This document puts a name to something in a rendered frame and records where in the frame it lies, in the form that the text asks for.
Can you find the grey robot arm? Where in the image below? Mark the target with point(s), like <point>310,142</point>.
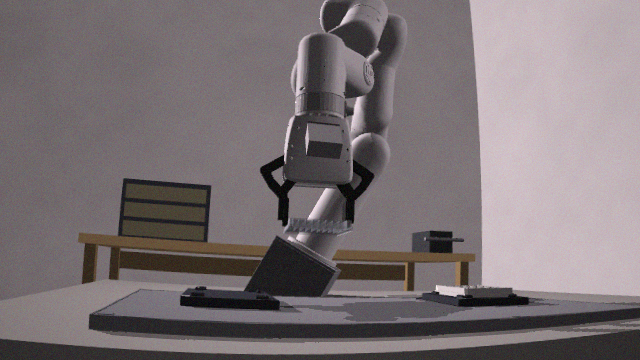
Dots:
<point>324,61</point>

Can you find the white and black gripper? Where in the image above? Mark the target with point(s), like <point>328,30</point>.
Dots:
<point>316,172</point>

